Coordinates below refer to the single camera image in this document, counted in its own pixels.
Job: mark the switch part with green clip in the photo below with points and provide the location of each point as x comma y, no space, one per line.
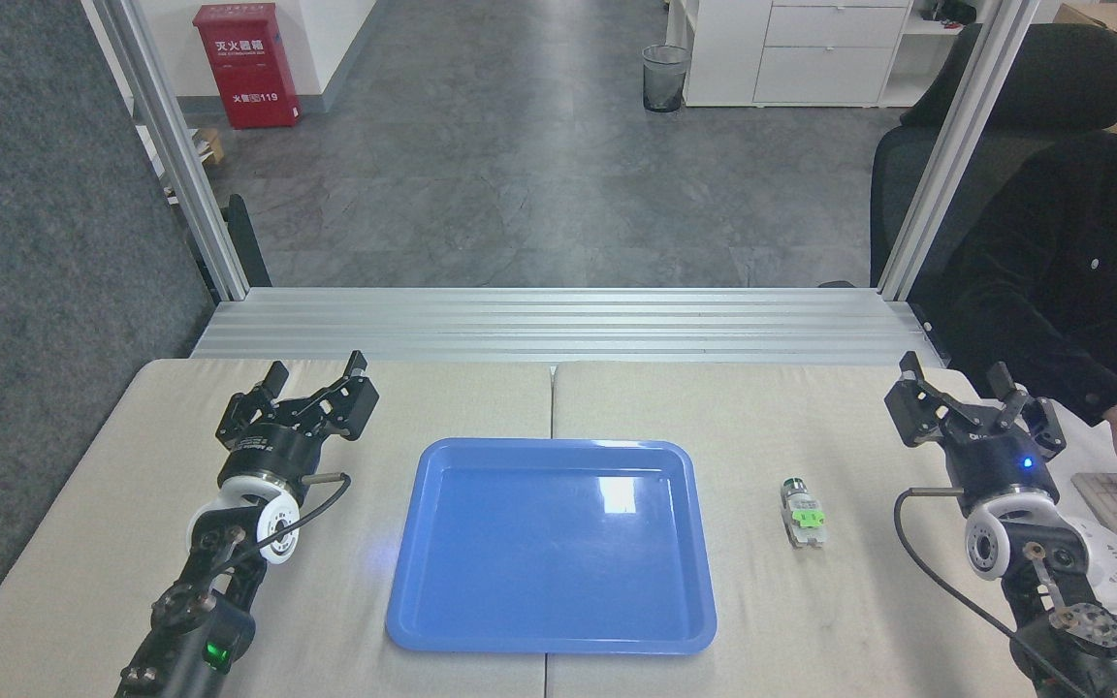
803,514

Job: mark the person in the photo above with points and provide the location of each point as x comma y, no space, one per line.
1053,262

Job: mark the silver aluminium rail base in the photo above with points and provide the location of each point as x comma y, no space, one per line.
558,325

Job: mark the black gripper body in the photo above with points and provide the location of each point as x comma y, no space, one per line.
995,465
272,454

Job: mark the white power strip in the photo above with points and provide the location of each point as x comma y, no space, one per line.
1116,567

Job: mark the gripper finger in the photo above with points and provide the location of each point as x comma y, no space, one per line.
1038,422
246,405
350,402
912,412

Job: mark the white drawer cabinet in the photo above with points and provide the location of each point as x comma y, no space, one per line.
811,58

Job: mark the red fire extinguisher box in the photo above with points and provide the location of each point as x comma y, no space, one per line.
248,68

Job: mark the beige table mat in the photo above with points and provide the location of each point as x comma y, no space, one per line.
811,620
83,543

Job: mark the small cardboard piece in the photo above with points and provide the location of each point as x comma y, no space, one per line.
211,145

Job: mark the silver aluminium post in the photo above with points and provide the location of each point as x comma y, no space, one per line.
180,165
956,145

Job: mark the black office chair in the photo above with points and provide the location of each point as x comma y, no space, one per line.
1053,87

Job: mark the blue plastic tray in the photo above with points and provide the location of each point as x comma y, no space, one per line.
549,553

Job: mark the black stand foot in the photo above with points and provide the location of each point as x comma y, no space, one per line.
248,242

